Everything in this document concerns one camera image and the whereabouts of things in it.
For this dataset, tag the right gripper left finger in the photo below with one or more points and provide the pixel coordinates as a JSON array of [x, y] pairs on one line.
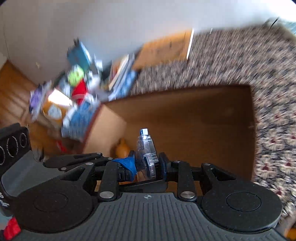
[[117, 171]]

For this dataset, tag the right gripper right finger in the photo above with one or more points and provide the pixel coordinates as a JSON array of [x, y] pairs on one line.
[[179, 172]]

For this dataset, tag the orange gourd toy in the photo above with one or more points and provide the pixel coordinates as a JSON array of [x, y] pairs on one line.
[[122, 150]]

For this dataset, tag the brown cardboard box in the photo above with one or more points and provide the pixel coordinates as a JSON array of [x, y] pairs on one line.
[[213, 124]]

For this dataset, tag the blue checkered cloth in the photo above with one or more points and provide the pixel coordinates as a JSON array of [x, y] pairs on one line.
[[77, 119]]

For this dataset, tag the stack of books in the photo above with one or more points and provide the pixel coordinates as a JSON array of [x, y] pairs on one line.
[[124, 79]]

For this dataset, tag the green frog plush toy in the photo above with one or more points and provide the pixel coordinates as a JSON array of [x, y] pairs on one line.
[[78, 86]]

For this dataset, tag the floral patterned tablecloth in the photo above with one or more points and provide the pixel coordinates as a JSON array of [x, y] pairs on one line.
[[264, 58]]

